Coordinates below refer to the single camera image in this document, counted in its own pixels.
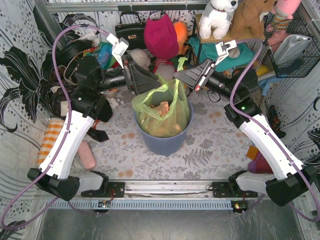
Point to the colourful patterned cloth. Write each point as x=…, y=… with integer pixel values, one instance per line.
x=103, y=53

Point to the purple orange sock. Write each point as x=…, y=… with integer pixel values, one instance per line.
x=258, y=164

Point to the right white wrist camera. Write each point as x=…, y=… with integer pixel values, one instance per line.
x=222, y=49

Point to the teal folded cloth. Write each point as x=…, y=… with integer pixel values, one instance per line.
x=208, y=50

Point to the crumpled brown paper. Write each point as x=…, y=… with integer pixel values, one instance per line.
x=163, y=108

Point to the black orange tool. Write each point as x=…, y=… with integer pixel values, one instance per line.
x=275, y=123

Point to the pink white plush doll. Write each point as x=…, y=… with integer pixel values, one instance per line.
x=164, y=69

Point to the orange plush toy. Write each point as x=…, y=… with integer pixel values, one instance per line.
x=182, y=35

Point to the black cloth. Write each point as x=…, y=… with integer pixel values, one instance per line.
x=104, y=113

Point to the green plastic trash bag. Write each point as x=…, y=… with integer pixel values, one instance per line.
x=174, y=93

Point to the black wire basket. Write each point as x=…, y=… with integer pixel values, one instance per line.
x=304, y=64

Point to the yellow plush toy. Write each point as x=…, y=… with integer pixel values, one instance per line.
x=261, y=70

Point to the brown teddy bear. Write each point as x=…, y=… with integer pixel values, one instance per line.
x=249, y=15

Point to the pink cylindrical pouch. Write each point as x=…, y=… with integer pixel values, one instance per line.
x=86, y=156

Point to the blue trash bin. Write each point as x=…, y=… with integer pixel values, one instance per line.
x=165, y=146

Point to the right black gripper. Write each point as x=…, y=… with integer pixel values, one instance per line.
x=206, y=75

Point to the black leather handbag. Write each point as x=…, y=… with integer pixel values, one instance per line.
x=133, y=33

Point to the pink plush toy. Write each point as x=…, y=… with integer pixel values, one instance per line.
x=283, y=14

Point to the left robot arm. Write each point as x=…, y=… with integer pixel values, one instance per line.
x=87, y=105

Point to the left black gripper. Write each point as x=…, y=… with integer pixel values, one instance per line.
x=129, y=75

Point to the orange checkered towel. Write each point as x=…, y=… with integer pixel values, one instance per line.
x=51, y=134

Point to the magenta fabric bag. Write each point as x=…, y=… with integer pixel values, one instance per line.
x=160, y=38

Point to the wooden metal shelf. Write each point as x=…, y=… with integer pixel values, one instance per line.
x=245, y=36

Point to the cream plush lamb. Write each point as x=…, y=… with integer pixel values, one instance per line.
x=140, y=58

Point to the black round hat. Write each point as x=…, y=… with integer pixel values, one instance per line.
x=64, y=56

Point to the white plush dog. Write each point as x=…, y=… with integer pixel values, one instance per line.
x=216, y=18

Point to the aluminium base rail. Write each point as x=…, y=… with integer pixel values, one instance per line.
x=164, y=195

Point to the silver foil bag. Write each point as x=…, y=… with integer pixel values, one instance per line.
x=291, y=48

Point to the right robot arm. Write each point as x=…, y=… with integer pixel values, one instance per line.
x=290, y=177

